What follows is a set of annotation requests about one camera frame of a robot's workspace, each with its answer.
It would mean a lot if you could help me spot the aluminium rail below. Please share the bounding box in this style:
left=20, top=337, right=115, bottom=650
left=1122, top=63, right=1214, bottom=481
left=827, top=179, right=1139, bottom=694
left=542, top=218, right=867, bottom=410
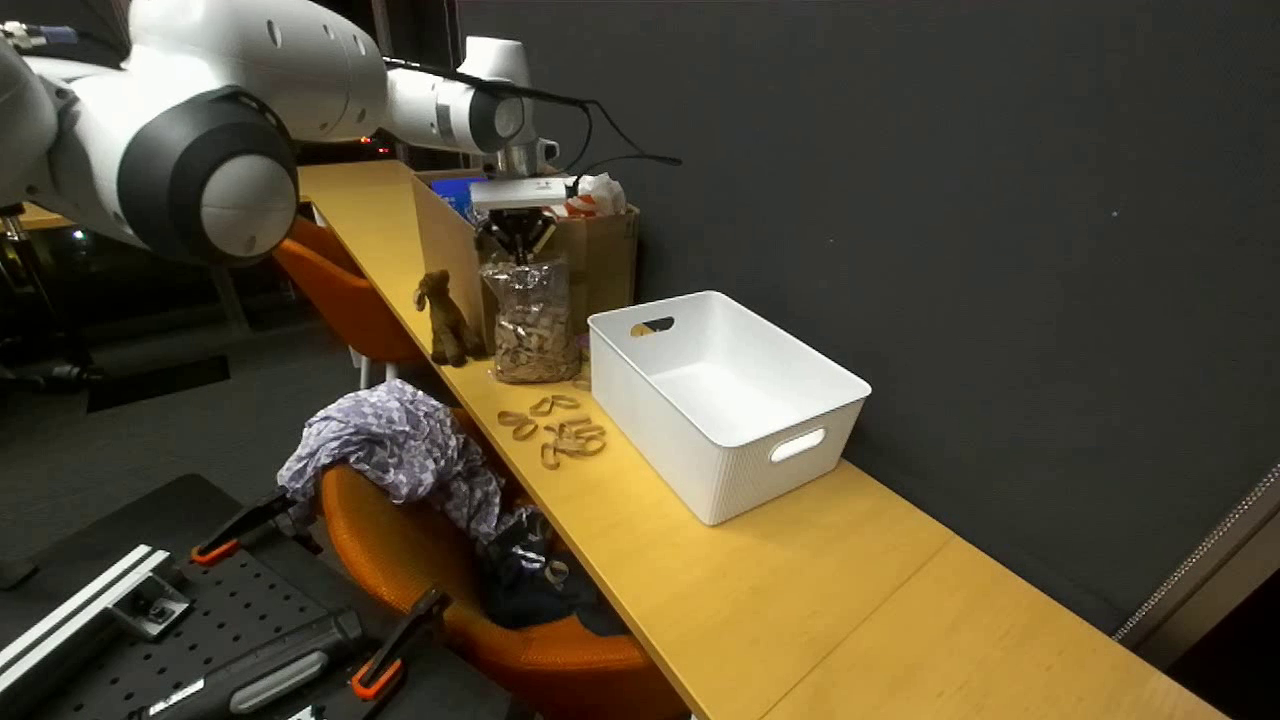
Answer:
left=0, top=541, right=177, bottom=694

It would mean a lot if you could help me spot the orange chair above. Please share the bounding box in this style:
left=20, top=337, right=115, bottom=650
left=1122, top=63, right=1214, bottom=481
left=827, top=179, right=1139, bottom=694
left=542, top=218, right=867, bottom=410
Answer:
left=314, top=459, right=691, bottom=720
left=270, top=215, right=430, bottom=374

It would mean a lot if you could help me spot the black tool handle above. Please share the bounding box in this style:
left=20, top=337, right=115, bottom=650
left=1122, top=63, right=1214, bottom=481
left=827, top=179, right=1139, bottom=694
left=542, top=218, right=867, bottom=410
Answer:
left=136, top=611, right=366, bottom=720

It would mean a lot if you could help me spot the white orange striped bag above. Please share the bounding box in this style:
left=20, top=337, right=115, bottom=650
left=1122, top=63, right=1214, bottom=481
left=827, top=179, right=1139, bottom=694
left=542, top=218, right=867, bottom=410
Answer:
left=564, top=166, right=631, bottom=218

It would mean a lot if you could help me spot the grey window frame post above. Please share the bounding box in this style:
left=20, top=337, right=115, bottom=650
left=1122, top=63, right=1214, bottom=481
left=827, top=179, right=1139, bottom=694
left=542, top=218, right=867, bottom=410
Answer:
left=1115, top=459, right=1280, bottom=672

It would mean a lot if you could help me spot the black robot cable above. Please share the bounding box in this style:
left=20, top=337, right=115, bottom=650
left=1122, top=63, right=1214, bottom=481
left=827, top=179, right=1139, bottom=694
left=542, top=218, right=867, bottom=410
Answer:
left=383, top=57, right=689, bottom=185

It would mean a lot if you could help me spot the purple patterned cloth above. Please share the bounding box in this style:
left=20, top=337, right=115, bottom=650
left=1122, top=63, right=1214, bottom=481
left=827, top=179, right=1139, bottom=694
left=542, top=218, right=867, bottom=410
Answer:
left=270, top=374, right=532, bottom=545

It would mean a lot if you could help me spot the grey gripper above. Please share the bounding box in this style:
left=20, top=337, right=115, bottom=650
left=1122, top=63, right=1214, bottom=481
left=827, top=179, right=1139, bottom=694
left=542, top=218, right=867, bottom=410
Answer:
left=469, top=166, right=571, bottom=269

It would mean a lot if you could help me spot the brown plush moose toy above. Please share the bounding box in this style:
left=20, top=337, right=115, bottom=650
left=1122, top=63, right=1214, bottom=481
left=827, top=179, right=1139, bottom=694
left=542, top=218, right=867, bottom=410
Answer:
left=412, top=269, right=491, bottom=371

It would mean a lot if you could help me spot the blue carton box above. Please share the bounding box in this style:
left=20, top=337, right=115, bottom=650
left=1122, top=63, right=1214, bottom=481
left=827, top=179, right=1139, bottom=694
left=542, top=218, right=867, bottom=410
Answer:
left=427, top=173, right=489, bottom=224

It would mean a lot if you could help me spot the black perforated board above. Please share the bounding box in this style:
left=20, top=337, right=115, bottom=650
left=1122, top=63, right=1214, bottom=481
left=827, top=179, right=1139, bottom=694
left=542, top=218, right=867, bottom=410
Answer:
left=0, top=471, right=525, bottom=720

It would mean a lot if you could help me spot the brown cardboard box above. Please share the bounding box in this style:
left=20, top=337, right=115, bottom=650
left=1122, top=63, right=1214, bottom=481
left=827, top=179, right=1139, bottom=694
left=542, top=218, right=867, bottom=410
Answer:
left=412, top=177, right=645, bottom=352

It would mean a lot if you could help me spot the black garment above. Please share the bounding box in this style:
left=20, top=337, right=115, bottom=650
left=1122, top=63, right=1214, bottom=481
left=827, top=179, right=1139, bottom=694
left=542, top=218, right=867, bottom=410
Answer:
left=473, top=511, right=631, bottom=635

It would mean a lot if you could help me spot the orange handled black clamp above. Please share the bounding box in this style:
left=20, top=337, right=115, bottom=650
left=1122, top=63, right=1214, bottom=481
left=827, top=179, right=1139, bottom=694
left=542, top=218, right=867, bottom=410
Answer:
left=186, top=492, right=307, bottom=570
left=346, top=585, right=456, bottom=708

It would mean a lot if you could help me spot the white plastic bin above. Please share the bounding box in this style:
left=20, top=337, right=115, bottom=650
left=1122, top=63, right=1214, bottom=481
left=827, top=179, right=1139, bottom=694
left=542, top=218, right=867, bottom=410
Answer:
left=584, top=288, right=877, bottom=528

